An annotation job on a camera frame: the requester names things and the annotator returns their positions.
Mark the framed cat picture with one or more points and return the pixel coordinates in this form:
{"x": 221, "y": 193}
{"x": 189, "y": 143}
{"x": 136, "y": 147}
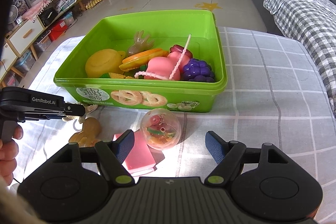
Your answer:
{"x": 22, "y": 2}

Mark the yellow star floor sticker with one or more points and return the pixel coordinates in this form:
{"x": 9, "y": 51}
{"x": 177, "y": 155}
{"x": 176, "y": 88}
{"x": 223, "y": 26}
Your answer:
{"x": 207, "y": 6}

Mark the amber rubber octopus toy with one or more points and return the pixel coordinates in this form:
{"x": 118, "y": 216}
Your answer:
{"x": 89, "y": 132}

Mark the grey checked tablecloth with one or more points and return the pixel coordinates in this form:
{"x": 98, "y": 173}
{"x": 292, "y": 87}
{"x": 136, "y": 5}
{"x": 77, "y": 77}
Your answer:
{"x": 262, "y": 98}

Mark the row of yellow ducks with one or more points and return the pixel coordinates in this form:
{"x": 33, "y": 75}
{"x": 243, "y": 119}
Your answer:
{"x": 94, "y": 3}

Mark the purple toy grapes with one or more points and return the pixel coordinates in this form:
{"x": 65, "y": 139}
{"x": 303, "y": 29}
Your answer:
{"x": 198, "y": 70}

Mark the pink rubber chicken toy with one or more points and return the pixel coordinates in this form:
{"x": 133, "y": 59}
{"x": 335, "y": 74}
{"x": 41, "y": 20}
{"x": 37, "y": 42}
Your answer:
{"x": 160, "y": 66}

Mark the orange plastic disc lid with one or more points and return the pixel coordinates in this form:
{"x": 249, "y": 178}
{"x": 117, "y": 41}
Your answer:
{"x": 144, "y": 57}

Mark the yellow toy bowl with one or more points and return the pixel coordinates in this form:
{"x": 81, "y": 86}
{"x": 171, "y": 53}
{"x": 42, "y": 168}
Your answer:
{"x": 102, "y": 64}

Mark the green plastic cookie box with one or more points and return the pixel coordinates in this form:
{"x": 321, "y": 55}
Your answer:
{"x": 157, "y": 98}

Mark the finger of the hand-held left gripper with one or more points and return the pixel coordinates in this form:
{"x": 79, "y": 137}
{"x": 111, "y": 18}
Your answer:
{"x": 73, "y": 109}

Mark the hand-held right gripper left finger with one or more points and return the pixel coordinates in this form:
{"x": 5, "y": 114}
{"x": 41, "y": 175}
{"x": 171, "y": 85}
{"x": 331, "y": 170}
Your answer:
{"x": 123, "y": 146}

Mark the black device on shelf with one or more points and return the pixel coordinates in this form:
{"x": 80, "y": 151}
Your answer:
{"x": 47, "y": 16}

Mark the red storage box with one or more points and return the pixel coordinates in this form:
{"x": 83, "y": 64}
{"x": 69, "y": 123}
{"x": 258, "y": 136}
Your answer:
{"x": 58, "y": 29}

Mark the grey plaid blanket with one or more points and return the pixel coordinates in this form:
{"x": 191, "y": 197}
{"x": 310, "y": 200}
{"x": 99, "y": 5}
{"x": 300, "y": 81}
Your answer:
{"x": 294, "y": 16}

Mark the person's left hand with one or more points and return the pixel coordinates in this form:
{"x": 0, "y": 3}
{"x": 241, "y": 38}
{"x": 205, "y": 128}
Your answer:
{"x": 8, "y": 158}

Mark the pink rectangular block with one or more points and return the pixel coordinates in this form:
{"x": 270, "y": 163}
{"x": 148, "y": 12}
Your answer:
{"x": 139, "y": 158}

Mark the translucent brown hand toy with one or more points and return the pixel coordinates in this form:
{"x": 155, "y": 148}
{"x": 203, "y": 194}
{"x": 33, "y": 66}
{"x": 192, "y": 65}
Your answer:
{"x": 139, "y": 45}

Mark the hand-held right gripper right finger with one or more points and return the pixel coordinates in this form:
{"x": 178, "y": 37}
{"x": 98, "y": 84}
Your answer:
{"x": 214, "y": 148}

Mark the small desk fan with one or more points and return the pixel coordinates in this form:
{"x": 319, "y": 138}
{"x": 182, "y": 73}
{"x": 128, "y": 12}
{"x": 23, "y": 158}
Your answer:
{"x": 13, "y": 14}

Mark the clear capsule ball with toys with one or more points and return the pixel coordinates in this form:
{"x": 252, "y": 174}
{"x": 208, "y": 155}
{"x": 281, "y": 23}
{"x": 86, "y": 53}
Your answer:
{"x": 160, "y": 129}

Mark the clear storage box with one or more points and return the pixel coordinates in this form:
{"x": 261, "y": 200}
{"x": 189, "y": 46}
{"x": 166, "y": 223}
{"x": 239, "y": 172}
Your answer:
{"x": 42, "y": 43}
{"x": 25, "y": 62}

